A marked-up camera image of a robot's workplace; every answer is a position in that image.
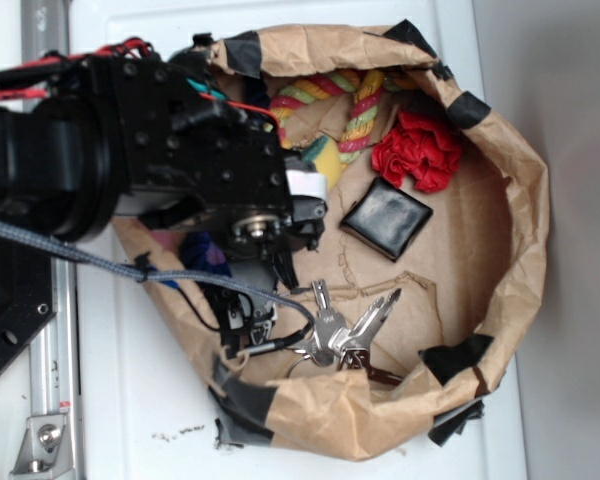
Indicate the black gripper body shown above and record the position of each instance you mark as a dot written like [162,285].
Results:
[158,143]

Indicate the aluminium extrusion rail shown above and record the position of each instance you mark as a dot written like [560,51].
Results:
[54,353]

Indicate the black square block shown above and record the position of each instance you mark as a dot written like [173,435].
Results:
[386,219]

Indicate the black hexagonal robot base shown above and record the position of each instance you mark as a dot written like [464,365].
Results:
[27,300]

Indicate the yellow green sponge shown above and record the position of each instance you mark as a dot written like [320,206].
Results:
[324,155]

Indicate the metal corner bracket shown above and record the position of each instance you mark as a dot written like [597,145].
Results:
[45,451]

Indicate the multicolour twisted rope toy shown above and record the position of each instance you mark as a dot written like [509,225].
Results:
[367,88]

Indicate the crumpled red cloth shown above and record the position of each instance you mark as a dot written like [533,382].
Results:
[422,147]

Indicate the brown paper bag bin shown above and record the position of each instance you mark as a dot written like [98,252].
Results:
[471,281]

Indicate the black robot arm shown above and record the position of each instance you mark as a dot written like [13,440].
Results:
[38,191]

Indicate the white tray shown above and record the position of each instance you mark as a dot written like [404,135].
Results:
[146,414]

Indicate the silver key bunch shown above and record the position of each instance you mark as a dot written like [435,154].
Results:
[333,342]

